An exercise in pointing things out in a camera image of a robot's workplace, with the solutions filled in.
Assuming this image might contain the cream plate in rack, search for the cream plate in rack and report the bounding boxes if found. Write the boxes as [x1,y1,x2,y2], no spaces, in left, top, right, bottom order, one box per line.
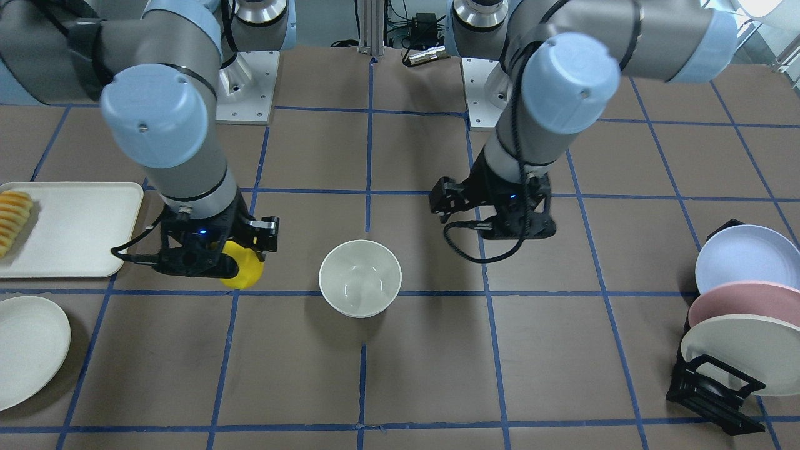
[680,314,799,396]

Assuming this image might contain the light blue plate in rack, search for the light blue plate in rack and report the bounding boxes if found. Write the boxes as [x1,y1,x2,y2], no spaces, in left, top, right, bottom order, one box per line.
[694,224,799,294]

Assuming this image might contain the cream rectangular tray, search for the cream rectangular tray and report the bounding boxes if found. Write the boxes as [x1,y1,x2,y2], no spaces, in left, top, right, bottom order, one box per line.
[1,182,144,279]

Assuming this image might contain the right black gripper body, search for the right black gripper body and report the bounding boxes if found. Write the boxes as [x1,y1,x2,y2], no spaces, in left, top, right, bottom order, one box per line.
[154,193,252,271]

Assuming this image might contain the aluminium frame post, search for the aluminium frame post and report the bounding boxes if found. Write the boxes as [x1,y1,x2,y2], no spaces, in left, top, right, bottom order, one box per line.
[356,1,388,62]

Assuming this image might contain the yellow lemon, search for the yellow lemon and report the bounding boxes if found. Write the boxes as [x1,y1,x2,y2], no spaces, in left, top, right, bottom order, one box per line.
[219,241,264,290]

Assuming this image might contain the sliced bread loaf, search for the sliced bread loaf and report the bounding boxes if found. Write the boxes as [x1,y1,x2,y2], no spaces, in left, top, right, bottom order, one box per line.
[1,190,34,259]

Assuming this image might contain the white ceramic bowl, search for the white ceramic bowl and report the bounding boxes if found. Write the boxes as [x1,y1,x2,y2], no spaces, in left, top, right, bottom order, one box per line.
[318,239,403,319]

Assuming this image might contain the pink plate in rack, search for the pink plate in rack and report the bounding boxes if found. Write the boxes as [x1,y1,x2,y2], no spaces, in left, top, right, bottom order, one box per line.
[687,280,799,327]

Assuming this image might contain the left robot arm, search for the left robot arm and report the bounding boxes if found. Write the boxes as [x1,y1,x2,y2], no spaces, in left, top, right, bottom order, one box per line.
[429,1,737,240]

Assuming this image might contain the cream round plate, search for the cream round plate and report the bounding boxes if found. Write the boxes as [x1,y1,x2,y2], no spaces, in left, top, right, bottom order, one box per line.
[1,296,71,411]

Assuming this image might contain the black dish rack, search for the black dish rack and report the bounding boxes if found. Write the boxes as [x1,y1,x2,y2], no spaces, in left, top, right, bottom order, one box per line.
[665,219,767,436]

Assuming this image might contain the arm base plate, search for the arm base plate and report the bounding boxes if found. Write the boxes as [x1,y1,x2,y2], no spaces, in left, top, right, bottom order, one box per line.
[216,51,282,125]
[462,59,503,131]

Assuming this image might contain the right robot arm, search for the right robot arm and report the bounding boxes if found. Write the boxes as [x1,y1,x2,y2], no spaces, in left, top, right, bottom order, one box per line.
[2,1,296,279]

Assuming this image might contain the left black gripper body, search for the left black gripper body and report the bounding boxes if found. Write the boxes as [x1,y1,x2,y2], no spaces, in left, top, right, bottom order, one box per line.
[456,156,557,240]

